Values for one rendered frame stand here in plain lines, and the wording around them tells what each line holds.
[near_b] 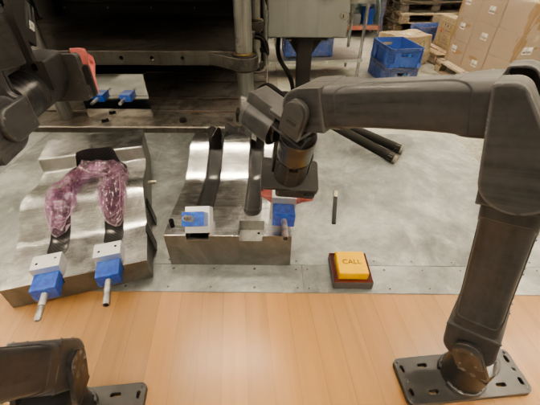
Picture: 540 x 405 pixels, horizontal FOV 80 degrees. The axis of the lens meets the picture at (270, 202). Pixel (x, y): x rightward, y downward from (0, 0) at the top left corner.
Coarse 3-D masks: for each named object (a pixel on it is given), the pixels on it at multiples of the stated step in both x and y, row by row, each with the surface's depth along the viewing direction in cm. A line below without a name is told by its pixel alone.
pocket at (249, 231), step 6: (240, 222) 69; (246, 222) 69; (252, 222) 69; (258, 222) 69; (240, 228) 70; (246, 228) 70; (252, 228) 70; (258, 228) 70; (240, 234) 69; (246, 234) 69; (252, 234) 69; (258, 234) 69; (240, 240) 66; (246, 240) 66; (252, 240) 66; (258, 240) 66
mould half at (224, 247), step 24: (192, 144) 86; (240, 144) 86; (264, 144) 86; (192, 168) 83; (240, 168) 83; (192, 192) 77; (240, 192) 77; (216, 216) 69; (240, 216) 69; (264, 216) 69; (168, 240) 66; (192, 240) 66; (216, 240) 66; (264, 240) 66; (288, 240) 66; (240, 264) 70; (264, 264) 70; (288, 264) 70
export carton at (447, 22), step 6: (444, 18) 469; (450, 18) 456; (456, 18) 446; (444, 24) 468; (450, 24) 455; (438, 30) 484; (444, 30) 467; (450, 30) 454; (438, 36) 484; (444, 36) 467; (450, 36) 455; (438, 42) 484; (444, 42) 468; (444, 48) 470
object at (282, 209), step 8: (272, 192) 66; (272, 200) 64; (280, 200) 64; (288, 200) 64; (296, 200) 64; (272, 208) 64; (280, 208) 63; (288, 208) 63; (272, 216) 62; (280, 216) 62; (288, 216) 62; (272, 224) 63; (280, 224) 63; (288, 224) 63
